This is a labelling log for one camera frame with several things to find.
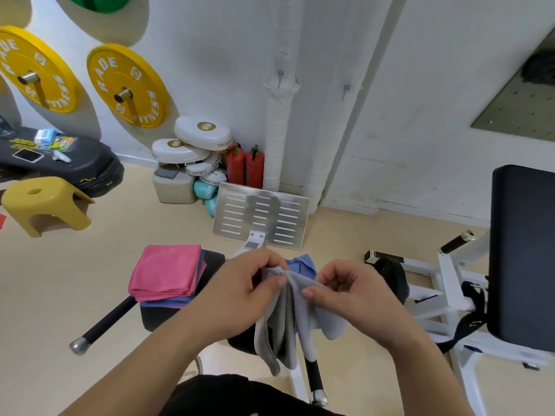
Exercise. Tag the black seat pad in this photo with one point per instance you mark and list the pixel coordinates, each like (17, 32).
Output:
(212, 264)

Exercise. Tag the black aerobic step platform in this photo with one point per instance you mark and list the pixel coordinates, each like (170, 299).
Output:
(86, 164)

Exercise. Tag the person's right forearm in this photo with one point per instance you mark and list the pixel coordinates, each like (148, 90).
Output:
(416, 376)

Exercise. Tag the white boxing pad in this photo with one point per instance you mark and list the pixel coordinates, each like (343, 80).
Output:
(177, 150)
(203, 132)
(203, 165)

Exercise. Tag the person's left forearm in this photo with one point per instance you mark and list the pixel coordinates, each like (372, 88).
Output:
(138, 372)

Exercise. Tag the white machine frame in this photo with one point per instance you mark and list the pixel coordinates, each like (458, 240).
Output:
(451, 285)

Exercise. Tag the white wrapped pipe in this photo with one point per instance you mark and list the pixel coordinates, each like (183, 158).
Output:
(279, 125)

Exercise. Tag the black roller pad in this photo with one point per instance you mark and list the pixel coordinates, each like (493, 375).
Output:
(392, 279)

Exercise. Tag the dark blue folded cloth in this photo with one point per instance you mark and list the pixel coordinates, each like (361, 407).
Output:
(197, 281)

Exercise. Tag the beige foam block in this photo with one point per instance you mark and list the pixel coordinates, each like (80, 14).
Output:
(173, 190)

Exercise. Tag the person's black shorts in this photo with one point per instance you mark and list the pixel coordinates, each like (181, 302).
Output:
(234, 398)

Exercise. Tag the person's right hand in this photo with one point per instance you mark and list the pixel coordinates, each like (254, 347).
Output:
(364, 307)

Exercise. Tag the person's right thumb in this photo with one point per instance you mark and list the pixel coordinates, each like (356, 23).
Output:
(321, 298)

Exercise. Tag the pink folded cloth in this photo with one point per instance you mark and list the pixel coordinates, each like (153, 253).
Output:
(167, 272)

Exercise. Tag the blue tissue pack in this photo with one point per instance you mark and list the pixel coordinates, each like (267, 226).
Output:
(45, 137)

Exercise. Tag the person's left thumb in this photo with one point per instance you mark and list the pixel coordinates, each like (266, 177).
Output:
(271, 288)

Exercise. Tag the white smartphone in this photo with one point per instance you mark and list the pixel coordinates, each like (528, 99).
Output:
(28, 155)

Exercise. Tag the teal boxing pad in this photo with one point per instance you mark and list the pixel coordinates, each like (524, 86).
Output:
(204, 189)
(211, 207)

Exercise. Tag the slotted metal foot plate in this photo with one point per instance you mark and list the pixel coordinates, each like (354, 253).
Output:
(262, 214)

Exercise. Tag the yellow plastic stool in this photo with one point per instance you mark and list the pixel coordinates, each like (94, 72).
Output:
(39, 199)

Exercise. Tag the grey cloth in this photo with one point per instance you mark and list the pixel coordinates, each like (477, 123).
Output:
(282, 324)

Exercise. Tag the black backrest pad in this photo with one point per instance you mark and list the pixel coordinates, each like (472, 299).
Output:
(524, 255)

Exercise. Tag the person's left hand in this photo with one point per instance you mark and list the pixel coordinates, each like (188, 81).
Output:
(225, 298)

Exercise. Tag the green weight plate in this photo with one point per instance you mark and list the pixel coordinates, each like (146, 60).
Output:
(104, 2)

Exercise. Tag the green yellow packet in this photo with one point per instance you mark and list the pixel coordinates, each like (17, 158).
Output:
(65, 143)

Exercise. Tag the grey wall pegboard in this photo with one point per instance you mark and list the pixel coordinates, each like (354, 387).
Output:
(520, 108)

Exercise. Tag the yellow weight plate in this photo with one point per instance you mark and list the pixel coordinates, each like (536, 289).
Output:
(47, 69)
(143, 86)

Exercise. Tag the black grip metal end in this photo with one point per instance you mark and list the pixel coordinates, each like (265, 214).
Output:
(455, 242)

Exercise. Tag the small white object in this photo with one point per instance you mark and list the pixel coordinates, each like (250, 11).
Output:
(61, 157)

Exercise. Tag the metal wall hook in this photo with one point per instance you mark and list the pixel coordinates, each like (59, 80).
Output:
(280, 77)
(345, 91)

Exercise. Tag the red fire extinguisher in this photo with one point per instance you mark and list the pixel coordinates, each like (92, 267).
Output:
(255, 168)
(236, 166)

